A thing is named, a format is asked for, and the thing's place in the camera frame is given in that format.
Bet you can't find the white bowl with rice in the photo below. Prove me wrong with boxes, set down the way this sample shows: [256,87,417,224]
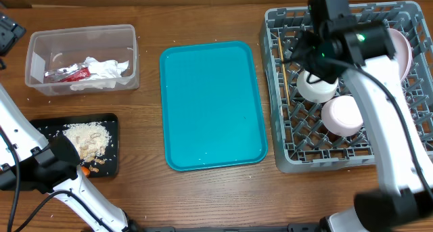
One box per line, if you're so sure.
[296,70,338,103]

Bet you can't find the wooden chopstick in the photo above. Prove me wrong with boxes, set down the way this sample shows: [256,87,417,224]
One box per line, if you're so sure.
[277,37,290,106]

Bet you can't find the white bowl with peanuts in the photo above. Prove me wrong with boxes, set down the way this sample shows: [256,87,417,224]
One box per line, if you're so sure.
[321,95,363,137]

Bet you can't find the red snack wrapper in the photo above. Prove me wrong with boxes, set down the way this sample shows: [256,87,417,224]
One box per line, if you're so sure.
[44,63,91,83]

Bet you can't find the white round plate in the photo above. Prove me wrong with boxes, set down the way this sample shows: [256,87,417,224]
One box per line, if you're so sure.
[388,28,413,82]

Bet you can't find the white tissue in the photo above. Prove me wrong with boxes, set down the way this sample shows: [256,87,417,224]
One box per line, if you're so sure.
[70,57,129,91]

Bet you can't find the orange carrot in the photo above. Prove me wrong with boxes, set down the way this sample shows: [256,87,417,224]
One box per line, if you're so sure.
[81,166,91,177]

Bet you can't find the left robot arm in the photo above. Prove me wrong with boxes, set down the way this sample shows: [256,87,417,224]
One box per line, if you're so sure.
[1,89,141,231]

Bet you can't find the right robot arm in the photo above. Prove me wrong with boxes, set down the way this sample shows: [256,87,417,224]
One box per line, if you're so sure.
[290,0,432,231]

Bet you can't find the grey dishwasher rack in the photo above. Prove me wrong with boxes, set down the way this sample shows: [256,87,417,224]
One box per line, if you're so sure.
[259,1,432,173]

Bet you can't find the clear plastic storage bin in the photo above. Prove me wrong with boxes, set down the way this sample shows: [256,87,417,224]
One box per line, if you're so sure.
[25,24,139,96]

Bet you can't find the black plastic tray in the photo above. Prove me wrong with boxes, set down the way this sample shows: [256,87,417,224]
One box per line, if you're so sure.
[30,113,119,178]

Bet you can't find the teal serving tray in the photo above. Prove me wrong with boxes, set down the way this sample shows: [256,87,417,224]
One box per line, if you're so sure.
[160,41,268,172]

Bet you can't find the rice and peanut pile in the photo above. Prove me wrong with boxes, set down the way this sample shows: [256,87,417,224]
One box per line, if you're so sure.
[47,122,112,174]

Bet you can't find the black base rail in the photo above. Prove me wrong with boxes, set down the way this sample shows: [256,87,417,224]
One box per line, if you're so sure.
[142,223,322,232]

